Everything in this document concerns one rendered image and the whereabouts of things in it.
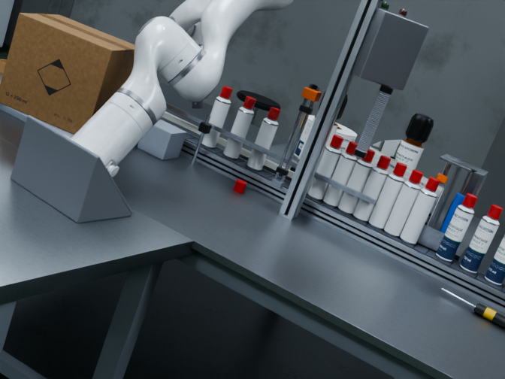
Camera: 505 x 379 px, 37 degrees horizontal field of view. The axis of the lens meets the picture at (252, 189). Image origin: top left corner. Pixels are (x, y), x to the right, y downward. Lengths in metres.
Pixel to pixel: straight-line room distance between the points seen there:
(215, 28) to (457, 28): 3.54
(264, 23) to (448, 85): 1.50
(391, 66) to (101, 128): 0.84
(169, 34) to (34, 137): 0.40
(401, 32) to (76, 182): 0.99
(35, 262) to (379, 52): 1.11
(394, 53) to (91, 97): 0.86
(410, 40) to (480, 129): 3.13
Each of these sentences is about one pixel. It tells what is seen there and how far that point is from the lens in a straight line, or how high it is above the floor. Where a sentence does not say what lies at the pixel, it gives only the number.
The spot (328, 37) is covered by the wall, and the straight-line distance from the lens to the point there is 5.65.
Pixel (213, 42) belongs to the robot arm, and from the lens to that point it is 1.94.
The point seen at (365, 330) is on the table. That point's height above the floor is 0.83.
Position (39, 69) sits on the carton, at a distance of 2.28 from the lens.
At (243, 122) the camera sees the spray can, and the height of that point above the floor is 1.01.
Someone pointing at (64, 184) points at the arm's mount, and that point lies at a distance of 1.72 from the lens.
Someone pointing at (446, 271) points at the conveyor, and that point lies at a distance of 2.25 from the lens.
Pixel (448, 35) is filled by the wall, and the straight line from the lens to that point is 5.36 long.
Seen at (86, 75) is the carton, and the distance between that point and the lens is 2.21.
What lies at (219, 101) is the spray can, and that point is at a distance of 2.44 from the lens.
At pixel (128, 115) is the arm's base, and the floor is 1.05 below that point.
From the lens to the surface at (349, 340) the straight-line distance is 1.76.
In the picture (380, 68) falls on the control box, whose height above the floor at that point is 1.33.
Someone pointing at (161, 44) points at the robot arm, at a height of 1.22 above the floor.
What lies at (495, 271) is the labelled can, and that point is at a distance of 2.25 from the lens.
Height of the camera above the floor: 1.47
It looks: 16 degrees down
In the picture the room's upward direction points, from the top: 21 degrees clockwise
